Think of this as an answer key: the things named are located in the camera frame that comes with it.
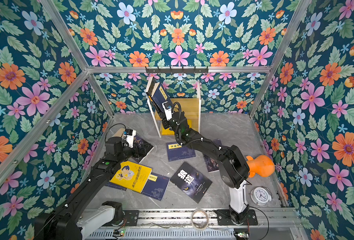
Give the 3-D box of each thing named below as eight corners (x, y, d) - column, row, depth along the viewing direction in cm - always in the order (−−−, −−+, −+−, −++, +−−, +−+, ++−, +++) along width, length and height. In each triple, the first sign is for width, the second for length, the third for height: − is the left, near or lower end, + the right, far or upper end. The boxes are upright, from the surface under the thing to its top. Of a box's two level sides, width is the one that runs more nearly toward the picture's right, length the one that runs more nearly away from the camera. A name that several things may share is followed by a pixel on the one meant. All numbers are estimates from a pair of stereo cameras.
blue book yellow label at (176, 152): (168, 161, 96) (168, 160, 94) (166, 144, 104) (166, 142, 102) (195, 156, 98) (195, 155, 96) (191, 140, 106) (191, 138, 105)
